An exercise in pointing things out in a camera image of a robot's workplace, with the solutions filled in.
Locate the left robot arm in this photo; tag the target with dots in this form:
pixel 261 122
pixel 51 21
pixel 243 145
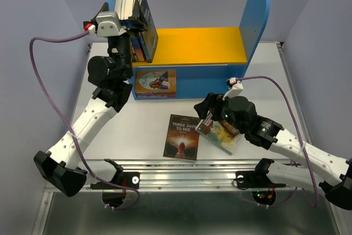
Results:
pixel 64 165

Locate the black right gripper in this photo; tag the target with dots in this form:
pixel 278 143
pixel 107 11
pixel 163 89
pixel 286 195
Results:
pixel 203 107

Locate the upright book on shelf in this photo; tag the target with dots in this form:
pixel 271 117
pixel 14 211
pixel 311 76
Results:
pixel 127 8
pixel 119 5

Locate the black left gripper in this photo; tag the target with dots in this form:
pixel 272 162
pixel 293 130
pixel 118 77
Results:
pixel 136 20

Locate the dark orange cover book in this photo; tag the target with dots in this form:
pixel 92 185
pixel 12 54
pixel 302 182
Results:
pixel 230 129

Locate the Three Days to See book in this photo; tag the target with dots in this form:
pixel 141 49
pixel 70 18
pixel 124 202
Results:
pixel 182 139

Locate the Nineteen Eighty-Four book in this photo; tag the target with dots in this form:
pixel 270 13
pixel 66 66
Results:
pixel 149 38

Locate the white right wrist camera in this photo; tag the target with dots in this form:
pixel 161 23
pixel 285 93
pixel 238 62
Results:
pixel 234 88

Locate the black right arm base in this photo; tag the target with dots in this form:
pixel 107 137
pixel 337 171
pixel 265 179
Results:
pixel 256 178

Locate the upright blue orange book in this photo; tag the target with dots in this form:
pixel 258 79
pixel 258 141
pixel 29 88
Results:
pixel 136 44

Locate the blue and yellow bookshelf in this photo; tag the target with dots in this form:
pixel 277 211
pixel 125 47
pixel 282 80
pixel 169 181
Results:
pixel 204 58

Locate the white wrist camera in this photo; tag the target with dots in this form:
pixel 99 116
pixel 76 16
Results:
pixel 105 24
pixel 234 88

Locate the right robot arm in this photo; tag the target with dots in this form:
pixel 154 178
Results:
pixel 330 173

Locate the Othello picture book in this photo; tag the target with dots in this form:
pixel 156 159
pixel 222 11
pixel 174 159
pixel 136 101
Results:
pixel 158 81

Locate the pink spine Roald Dahl book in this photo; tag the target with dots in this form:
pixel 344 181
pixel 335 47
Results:
pixel 163 94

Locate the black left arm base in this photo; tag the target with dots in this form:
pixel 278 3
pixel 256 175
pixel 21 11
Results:
pixel 121 191

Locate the Huckleberry Finn paperback book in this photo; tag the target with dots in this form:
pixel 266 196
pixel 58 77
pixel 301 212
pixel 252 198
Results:
pixel 217 135

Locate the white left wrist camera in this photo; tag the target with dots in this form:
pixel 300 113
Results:
pixel 105 24

